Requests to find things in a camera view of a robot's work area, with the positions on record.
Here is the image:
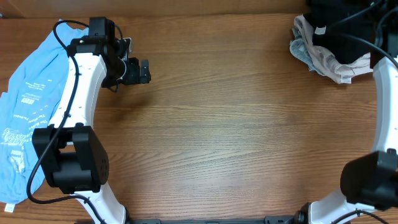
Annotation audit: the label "dark navy folded garment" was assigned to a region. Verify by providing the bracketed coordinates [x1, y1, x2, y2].
[304, 0, 387, 63]

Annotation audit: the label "light blue t-shirt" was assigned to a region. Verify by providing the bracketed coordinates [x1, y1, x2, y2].
[1, 23, 88, 204]

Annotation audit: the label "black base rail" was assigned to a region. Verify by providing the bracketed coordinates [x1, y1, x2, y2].
[126, 213, 308, 224]

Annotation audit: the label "grey patterned cloth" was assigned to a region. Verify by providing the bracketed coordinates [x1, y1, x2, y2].
[289, 27, 318, 72]

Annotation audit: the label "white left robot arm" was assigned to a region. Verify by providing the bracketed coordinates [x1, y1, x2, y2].
[32, 36, 151, 223]

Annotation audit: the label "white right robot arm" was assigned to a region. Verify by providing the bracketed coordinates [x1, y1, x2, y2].
[292, 55, 397, 223]

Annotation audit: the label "beige crumpled shorts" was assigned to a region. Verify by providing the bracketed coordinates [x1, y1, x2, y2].
[294, 15, 373, 84]

